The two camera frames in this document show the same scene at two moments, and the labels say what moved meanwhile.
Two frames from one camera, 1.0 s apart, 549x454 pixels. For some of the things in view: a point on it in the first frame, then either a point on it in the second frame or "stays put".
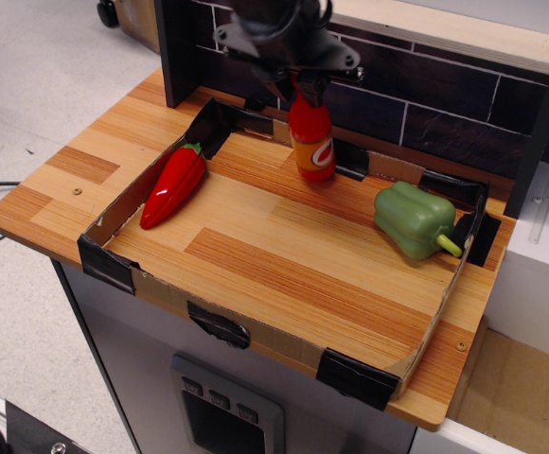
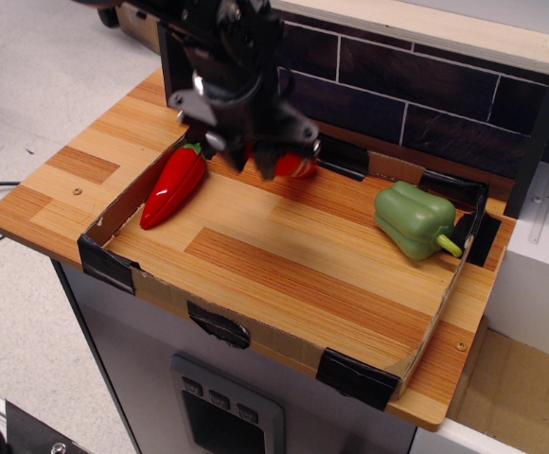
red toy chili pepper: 174,183 stays put
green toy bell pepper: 416,222 stays put
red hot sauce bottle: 311,131 to 293,165
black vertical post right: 540,140 stays put
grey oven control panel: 221,416 stays put
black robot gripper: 287,38 to 238,106
